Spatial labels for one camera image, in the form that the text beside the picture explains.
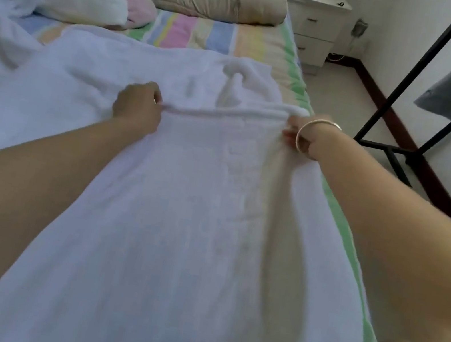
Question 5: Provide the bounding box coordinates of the person's right hand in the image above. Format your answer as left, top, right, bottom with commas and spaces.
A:
279, 110, 327, 161

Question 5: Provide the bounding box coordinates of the person's left hand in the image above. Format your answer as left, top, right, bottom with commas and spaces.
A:
108, 75, 169, 137

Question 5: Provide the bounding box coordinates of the white towel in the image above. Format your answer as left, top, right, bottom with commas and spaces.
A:
0, 0, 426, 342

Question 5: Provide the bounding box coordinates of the person's right forearm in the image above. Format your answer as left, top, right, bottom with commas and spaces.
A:
269, 122, 451, 342

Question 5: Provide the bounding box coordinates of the person's left forearm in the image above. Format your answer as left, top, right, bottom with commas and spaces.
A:
0, 90, 156, 342

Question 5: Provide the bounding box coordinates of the dark brown baseboard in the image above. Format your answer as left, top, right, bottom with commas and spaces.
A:
304, 52, 451, 218

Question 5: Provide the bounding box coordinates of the striped pastel bed sheet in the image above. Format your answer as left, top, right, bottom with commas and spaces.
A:
0, 0, 432, 342

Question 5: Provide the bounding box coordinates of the white nightstand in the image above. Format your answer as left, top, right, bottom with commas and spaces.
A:
275, 0, 356, 73

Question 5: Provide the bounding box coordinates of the black clothes rack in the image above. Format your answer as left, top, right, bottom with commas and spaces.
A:
346, 0, 451, 196

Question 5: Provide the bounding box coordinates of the silver bracelet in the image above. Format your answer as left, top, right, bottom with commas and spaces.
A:
292, 114, 345, 162

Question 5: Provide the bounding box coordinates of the black wall plug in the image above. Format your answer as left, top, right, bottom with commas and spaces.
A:
351, 17, 370, 40

